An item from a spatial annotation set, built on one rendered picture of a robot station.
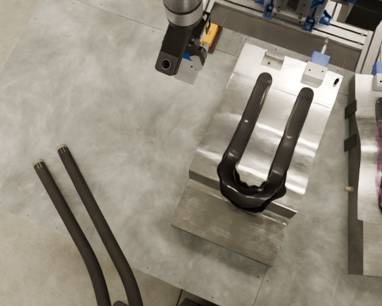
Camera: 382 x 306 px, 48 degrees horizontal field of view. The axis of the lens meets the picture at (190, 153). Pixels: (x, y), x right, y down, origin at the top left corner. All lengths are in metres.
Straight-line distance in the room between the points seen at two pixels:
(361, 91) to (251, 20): 0.92
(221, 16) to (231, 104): 0.96
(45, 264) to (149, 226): 0.99
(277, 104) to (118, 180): 0.45
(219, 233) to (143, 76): 0.48
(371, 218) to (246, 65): 0.48
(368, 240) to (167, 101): 0.61
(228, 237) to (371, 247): 0.32
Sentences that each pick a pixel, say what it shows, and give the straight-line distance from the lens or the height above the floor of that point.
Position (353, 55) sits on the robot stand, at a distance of 1.97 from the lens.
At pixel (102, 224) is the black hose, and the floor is 0.89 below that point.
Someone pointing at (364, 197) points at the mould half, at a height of 0.87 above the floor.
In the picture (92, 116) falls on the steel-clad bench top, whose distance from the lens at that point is 1.20.
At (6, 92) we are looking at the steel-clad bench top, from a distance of 1.31.
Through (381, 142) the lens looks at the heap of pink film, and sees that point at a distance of 1.09.
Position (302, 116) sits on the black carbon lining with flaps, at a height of 0.88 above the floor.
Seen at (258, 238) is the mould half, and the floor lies 0.86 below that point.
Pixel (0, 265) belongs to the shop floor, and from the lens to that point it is 2.10.
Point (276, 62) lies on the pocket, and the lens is 1.15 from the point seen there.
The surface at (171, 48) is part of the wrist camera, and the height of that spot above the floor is 1.10.
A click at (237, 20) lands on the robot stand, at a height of 0.21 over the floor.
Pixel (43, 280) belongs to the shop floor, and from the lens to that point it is 2.02.
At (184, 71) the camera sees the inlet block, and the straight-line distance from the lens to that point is 1.03.
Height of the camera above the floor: 1.88
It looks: 75 degrees down
